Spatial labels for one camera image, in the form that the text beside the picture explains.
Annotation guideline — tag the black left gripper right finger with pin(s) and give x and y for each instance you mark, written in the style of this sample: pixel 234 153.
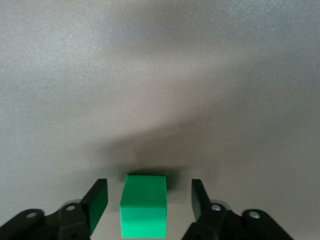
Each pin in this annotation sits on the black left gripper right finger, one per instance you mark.
pixel 225 225

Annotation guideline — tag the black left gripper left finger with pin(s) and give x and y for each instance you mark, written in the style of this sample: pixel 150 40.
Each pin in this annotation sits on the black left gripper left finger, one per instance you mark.
pixel 62 222

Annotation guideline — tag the small green cube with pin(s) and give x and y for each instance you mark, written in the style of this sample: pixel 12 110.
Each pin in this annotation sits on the small green cube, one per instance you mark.
pixel 143 215

